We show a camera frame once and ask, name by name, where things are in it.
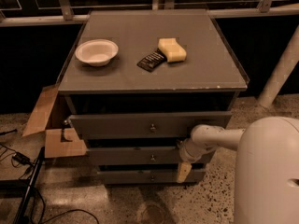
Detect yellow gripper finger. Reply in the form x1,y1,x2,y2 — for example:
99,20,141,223
177,161,192,183

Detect grey drawer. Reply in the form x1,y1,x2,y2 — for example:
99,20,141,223
97,167,207,186
69,111,232,140
86,145,217,166

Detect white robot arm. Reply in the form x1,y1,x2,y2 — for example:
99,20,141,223
177,117,299,224

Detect grey top drawer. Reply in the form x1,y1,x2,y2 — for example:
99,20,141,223
69,111,232,140

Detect grey bottom drawer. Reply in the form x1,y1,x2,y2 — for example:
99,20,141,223
97,167,207,186

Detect grey drawer cabinet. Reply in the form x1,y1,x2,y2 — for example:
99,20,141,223
59,10,248,185

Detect yellow sponge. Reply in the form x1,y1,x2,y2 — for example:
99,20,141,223
158,38,187,63

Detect brown cardboard box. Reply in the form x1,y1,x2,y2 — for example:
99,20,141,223
22,84,87,158

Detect white paper bowl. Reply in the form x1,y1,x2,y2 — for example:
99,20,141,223
75,39,119,67

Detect metal railing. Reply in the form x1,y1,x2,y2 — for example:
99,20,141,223
0,0,299,27

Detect black power adapter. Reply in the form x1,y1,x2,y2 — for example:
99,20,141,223
12,152,31,165

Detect black flat stand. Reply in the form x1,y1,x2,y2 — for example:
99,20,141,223
13,147,45,224

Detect white diagonal post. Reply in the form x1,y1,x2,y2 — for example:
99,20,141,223
258,26,299,108

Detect black floor cable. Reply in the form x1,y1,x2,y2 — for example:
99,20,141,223
31,187,101,224

